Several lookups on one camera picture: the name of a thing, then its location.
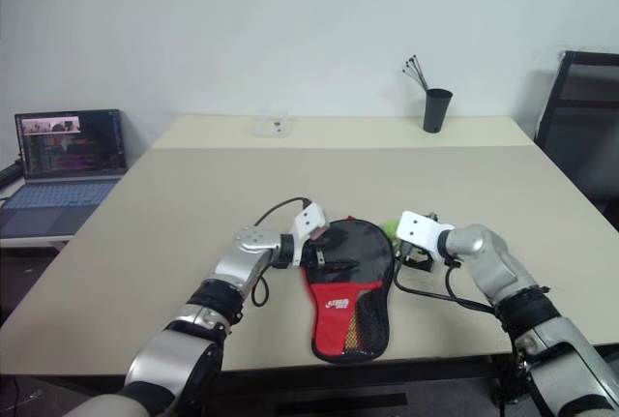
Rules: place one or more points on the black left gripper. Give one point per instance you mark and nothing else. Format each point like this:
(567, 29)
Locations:
(312, 255)

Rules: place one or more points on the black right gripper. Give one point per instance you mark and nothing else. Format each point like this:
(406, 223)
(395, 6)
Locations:
(417, 258)

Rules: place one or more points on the green fuzzy zipper charm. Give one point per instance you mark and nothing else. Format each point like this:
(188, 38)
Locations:
(391, 229)

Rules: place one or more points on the black and red paddle case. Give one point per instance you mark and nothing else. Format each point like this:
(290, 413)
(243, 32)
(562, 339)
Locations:
(333, 310)

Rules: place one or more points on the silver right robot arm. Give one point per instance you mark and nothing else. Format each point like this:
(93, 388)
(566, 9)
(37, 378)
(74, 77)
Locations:
(483, 247)

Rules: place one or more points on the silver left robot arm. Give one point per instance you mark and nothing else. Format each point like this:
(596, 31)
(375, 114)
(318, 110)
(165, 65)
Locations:
(242, 262)

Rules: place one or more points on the clear plastic box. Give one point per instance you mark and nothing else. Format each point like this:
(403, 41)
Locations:
(271, 127)

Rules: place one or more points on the black plastic cup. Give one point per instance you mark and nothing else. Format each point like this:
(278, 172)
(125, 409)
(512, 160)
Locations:
(437, 112)

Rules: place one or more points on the thin black stick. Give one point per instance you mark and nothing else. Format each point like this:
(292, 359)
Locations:
(421, 72)
(417, 76)
(415, 79)

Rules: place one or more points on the black mesh office chair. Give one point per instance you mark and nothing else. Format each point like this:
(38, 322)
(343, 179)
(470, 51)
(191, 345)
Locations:
(585, 98)

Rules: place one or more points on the open laptop computer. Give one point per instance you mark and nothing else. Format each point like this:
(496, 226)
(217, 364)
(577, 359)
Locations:
(72, 146)

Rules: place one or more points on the white side table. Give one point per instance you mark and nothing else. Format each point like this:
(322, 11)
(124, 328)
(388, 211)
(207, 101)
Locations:
(29, 244)

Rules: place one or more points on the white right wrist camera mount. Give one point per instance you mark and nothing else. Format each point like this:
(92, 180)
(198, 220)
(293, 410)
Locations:
(421, 230)

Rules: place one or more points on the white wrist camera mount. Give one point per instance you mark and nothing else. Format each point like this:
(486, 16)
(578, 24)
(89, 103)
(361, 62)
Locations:
(309, 221)
(421, 230)

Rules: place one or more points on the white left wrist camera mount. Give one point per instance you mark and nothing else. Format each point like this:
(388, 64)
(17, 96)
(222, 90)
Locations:
(309, 221)

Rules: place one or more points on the black table frame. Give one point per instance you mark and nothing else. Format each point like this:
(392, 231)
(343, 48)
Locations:
(411, 372)

